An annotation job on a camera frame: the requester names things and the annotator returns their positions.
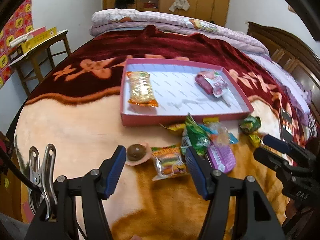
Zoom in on yellow cardboard box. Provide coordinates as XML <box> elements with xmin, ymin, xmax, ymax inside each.
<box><xmin>7</xmin><ymin>26</ymin><xmax>58</xmax><ymax>55</ymax></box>

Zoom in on green snack packet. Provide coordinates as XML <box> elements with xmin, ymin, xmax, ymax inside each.
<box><xmin>181</xmin><ymin>114</ymin><xmax>213</xmax><ymax>157</ymax></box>
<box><xmin>239</xmin><ymin>115</ymin><xmax>262</xmax><ymax>134</ymax></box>

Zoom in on white plastic item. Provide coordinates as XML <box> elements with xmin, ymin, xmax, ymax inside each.
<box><xmin>9</xmin><ymin>34</ymin><xmax>34</xmax><ymax>48</ymax></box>

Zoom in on pink cardboard box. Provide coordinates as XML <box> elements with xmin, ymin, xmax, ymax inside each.
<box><xmin>120</xmin><ymin>58</ymin><xmax>255</xmax><ymax>127</ymax></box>

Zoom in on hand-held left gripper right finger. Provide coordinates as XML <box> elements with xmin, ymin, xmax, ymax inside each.
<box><xmin>184</xmin><ymin>146</ymin><xmax>285</xmax><ymax>240</ymax></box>

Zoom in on black smartphone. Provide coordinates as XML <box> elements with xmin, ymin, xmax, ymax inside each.
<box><xmin>280</xmin><ymin>107</ymin><xmax>294</xmax><ymax>143</ymax></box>

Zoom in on yellow clear snack packet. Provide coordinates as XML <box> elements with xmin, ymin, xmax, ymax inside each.
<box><xmin>160</xmin><ymin>122</ymin><xmax>187</xmax><ymax>137</ymax></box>

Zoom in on pink jelly drink pouch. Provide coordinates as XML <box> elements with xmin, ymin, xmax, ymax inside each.
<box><xmin>194</xmin><ymin>70</ymin><xmax>232</xmax><ymax>105</ymax></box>

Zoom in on red and orange floral blanket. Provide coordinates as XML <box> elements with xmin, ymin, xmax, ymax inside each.
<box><xmin>14</xmin><ymin>25</ymin><xmax>313</xmax><ymax>240</ymax></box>

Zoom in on metal spring clip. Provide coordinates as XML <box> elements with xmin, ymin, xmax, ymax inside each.
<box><xmin>29</xmin><ymin>144</ymin><xmax>58</xmax><ymax>222</ymax></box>

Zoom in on wooden side table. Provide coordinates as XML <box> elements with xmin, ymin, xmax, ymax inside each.
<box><xmin>9</xmin><ymin>30</ymin><xmax>72</xmax><ymax>97</ymax></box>

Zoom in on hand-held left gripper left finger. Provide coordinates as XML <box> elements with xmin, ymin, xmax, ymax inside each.
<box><xmin>25</xmin><ymin>145</ymin><xmax>127</xmax><ymax>240</ymax></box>

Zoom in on dark wooden headboard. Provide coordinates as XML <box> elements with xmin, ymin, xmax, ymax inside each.
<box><xmin>247</xmin><ymin>21</ymin><xmax>320</xmax><ymax>120</ymax></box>

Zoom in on orange snack packet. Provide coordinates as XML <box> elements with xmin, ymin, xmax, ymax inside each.
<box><xmin>126</xmin><ymin>71</ymin><xmax>160</xmax><ymax>108</ymax></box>

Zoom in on yellow lemon candy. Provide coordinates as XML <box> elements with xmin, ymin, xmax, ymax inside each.
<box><xmin>249</xmin><ymin>133</ymin><xmax>263</xmax><ymax>148</ymax></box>

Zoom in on chocolate ball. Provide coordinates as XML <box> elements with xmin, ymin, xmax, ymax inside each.
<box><xmin>124</xmin><ymin>142</ymin><xmax>152</xmax><ymax>166</ymax></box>

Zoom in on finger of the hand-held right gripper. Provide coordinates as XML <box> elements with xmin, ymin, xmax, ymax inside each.
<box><xmin>262</xmin><ymin>134</ymin><xmax>300</xmax><ymax>157</ymax></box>
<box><xmin>254</xmin><ymin>146</ymin><xmax>299</xmax><ymax>182</ymax></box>

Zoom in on lilac pillow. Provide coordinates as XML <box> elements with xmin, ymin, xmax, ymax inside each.
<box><xmin>250</xmin><ymin>54</ymin><xmax>313</xmax><ymax>120</ymax></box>

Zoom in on pink checked folded quilt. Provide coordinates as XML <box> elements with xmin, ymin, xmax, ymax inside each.
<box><xmin>89</xmin><ymin>8</ymin><xmax>270</xmax><ymax>55</ymax></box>

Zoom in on clear candy packet blue edges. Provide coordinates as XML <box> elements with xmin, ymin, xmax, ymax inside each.
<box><xmin>202</xmin><ymin>124</ymin><xmax>239</xmax><ymax>147</ymax></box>

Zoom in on burger gummy packet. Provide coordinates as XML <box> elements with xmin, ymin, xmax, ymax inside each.
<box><xmin>150</xmin><ymin>145</ymin><xmax>192</xmax><ymax>182</ymax></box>

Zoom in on red patterned wall poster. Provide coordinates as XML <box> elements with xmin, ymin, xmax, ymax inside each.
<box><xmin>0</xmin><ymin>0</ymin><xmax>34</xmax><ymax>90</ymax></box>

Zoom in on black cable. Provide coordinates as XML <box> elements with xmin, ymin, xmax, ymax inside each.
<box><xmin>0</xmin><ymin>144</ymin><xmax>45</xmax><ymax>198</ymax></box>

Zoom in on beige hanging towel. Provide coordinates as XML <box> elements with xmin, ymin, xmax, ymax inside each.
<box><xmin>169</xmin><ymin>0</ymin><xmax>190</xmax><ymax>12</ymax></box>

